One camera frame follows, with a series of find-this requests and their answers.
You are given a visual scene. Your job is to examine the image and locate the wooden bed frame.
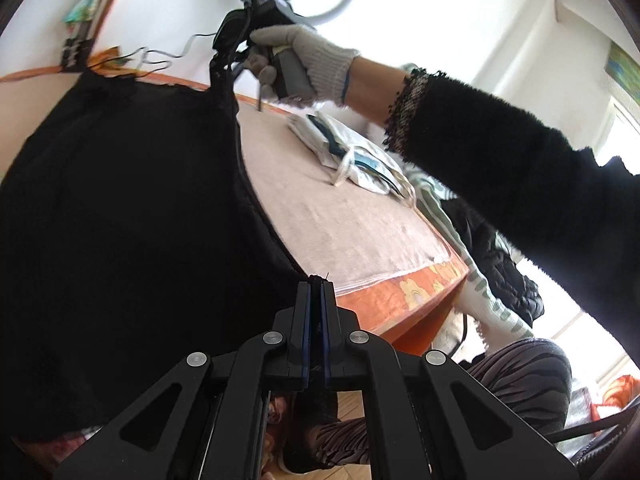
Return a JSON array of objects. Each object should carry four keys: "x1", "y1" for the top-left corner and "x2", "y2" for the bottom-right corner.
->
[{"x1": 380, "y1": 280, "x2": 470, "y2": 357}]

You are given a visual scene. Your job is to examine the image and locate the window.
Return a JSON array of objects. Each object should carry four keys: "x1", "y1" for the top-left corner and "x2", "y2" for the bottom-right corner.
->
[{"x1": 525, "y1": 92, "x2": 640, "y2": 411}]

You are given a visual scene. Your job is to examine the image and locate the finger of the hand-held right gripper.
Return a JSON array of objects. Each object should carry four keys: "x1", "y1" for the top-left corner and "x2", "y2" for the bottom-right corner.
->
[{"x1": 209, "y1": 49, "x2": 242, "y2": 92}]

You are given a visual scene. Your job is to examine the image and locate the black knit garment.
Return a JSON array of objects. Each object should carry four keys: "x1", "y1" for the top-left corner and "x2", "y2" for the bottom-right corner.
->
[{"x1": 0, "y1": 67, "x2": 338, "y2": 443}]

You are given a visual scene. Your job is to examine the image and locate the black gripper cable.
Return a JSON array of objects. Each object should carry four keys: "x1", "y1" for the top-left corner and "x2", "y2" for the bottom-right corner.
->
[{"x1": 186, "y1": 32, "x2": 222, "y2": 53}]

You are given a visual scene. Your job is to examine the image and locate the green patterned white pillow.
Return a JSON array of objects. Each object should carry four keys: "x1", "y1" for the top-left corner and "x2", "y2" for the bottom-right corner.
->
[{"x1": 400, "y1": 160, "x2": 537, "y2": 356}]

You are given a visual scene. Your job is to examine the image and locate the orange patterned cloth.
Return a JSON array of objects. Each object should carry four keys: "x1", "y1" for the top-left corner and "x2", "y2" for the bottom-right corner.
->
[{"x1": 589, "y1": 374, "x2": 640, "y2": 433}]

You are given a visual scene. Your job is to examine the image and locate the person's right hand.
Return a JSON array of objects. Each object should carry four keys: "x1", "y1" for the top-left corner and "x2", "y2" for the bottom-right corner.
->
[{"x1": 247, "y1": 25, "x2": 362, "y2": 110}]

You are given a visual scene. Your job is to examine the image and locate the orange floral bed sheet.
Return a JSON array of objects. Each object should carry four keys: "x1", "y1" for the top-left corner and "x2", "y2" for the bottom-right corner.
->
[{"x1": 0, "y1": 46, "x2": 472, "y2": 341}]

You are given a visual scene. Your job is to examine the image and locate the black padded jacket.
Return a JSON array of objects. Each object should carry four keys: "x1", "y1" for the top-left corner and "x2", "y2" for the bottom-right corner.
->
[{"x1": 440, "y1": 199, "x2": 545, "y2": 327}]

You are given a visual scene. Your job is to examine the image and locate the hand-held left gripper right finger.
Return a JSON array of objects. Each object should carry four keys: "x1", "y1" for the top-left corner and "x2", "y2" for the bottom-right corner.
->
[{"x1": 320, "y1": 281, "x2": 576, "y2": 480}]

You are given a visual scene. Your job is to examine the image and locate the white teal-trimmed drawstring shorts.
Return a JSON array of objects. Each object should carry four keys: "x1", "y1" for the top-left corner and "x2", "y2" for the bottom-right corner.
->
[{"x1": 327, "y1": 142, "x2": 417, "y2": 207}]

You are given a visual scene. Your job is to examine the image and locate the white folded garment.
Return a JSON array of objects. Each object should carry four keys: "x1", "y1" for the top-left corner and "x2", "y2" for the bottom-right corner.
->
[{"x1": 286, "y1": 111, "x2": 362, "y2": 168}]

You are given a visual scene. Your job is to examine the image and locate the thin ring light cable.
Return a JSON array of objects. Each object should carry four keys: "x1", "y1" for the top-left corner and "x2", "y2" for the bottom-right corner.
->
[{"x1": 87, "y1": 46, "x2": 174, "y2": 76}]

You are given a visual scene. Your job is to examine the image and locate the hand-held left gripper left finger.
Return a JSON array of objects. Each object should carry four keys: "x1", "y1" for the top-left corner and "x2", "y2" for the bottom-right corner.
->
[{"x1": 52, "y1": 280, "x2": 317, "y2": 480}]

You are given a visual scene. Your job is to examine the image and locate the thick black cable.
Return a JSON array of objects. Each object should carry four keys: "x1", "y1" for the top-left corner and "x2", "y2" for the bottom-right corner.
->
[{"x1": 550, "y1": 405, "x2": 640, "y2": 442}]

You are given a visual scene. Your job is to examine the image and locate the person's right forearm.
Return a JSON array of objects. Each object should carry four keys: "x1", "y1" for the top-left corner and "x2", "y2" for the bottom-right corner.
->
[{"x1": 344, "y1": 55, "x2": 640, "y2": 323}]

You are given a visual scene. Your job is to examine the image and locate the green wall picture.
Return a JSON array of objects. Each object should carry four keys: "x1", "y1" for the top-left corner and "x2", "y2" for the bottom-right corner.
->
[{"x1": 606, "y1": 41, "x2": 640, "y2": 92}]

